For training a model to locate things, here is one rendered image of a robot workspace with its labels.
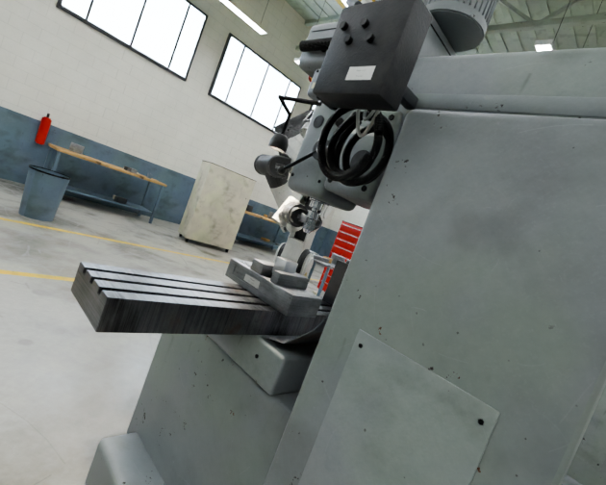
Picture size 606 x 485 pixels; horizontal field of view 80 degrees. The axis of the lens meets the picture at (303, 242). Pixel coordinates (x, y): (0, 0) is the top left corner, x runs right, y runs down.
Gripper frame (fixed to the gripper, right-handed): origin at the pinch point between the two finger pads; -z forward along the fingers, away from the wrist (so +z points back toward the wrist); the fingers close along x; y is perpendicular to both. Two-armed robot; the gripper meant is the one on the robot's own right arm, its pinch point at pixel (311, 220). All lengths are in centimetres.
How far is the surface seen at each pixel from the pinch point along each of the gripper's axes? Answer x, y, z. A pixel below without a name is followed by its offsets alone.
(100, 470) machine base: -37, 110, 12
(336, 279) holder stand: 27.7, 19.5, 13.2
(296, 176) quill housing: -10.7, -12.3, 0.3
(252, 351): -11.6, 42.8, -18.2
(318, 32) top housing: -18, -61, 11
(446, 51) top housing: 12, -62, -22
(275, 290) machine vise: -8.2, 24.6, -10.5
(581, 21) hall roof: 439, -413, 276
